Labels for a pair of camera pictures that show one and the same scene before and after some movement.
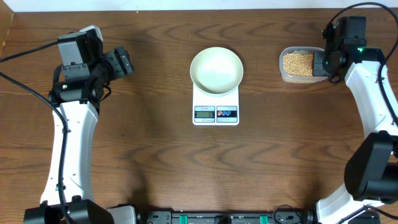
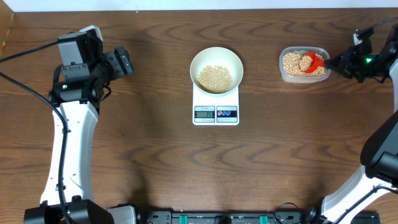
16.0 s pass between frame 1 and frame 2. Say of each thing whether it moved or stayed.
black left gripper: stayed
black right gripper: moved
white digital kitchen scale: stayed
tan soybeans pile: stayed
